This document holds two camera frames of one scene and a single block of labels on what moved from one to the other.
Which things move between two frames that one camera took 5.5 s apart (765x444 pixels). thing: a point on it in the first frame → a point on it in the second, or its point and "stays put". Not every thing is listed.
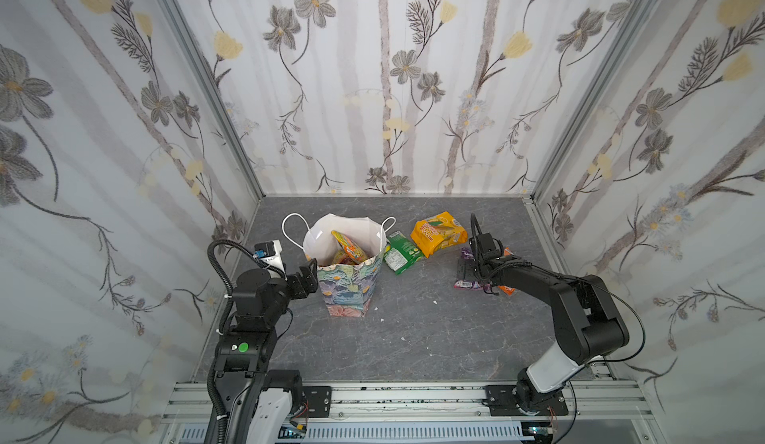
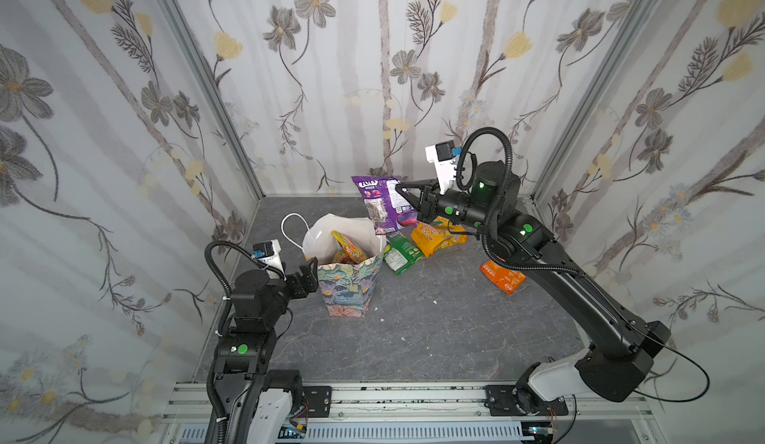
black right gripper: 478,262 → 427,201
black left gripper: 305,280 stays put
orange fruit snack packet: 350,248 stays put
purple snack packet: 466,253 → 388,207
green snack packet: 400,253 stays put
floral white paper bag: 348,252 stays put
